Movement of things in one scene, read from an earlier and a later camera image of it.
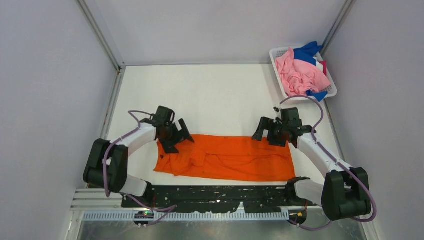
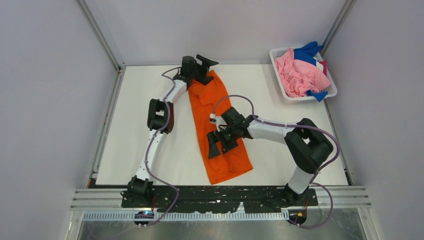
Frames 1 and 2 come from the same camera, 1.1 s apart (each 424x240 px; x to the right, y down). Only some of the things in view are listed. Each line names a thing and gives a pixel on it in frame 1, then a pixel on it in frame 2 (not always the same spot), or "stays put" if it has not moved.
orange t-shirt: x=228 y=157 to x=212 y=98
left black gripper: x=169 y=146 to x=204 y=67
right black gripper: x=269 y=124 to x=214 y=137
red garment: x=324 y=63 stays put
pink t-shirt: x=298 y=76 stays put
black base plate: x=201 y=199 stays put
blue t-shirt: x=306 y=53 stays put
